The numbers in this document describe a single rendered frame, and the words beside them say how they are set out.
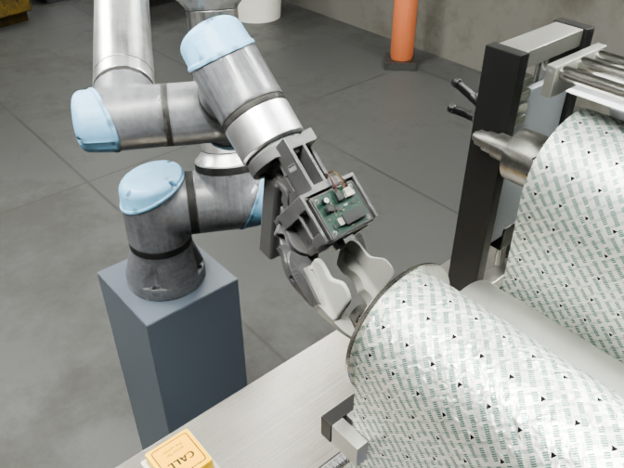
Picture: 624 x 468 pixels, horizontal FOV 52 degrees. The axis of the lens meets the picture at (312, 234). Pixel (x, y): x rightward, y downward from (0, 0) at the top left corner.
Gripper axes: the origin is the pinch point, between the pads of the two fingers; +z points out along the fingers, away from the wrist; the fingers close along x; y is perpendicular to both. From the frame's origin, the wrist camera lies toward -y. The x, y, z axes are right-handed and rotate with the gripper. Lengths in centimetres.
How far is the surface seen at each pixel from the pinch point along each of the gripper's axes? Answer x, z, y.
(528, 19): 327, -89, -179
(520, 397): -2.2, 10.2, 18.4
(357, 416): -5.6, 8.0, -0.9
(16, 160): 38, -148, -285
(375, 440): -5.6, 10.8, -0.1
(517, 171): 22.5, -5.6, 8.8
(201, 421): -8.8, 2.9, -40.7
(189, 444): -13.0, 4.5, -36.2
